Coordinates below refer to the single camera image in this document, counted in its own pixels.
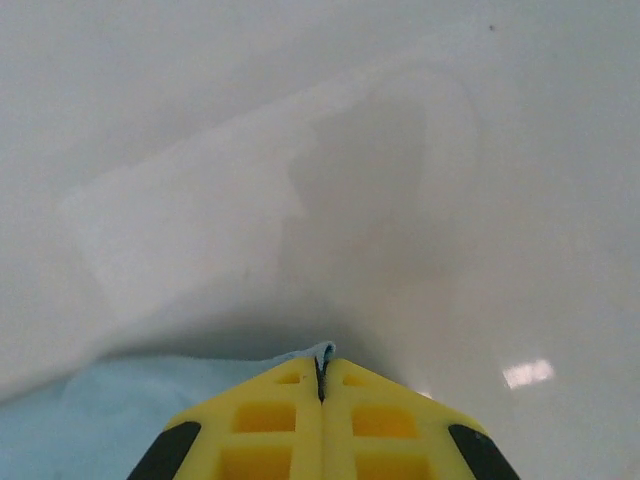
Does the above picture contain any light blue t-shirt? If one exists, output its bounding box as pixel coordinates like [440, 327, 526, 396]
[0, 341, 337, 480]

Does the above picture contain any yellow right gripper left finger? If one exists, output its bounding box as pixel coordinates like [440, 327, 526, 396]
[127, 357, 324, 480]

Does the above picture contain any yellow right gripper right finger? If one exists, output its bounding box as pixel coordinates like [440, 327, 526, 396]
[319, 357, 521, 480]

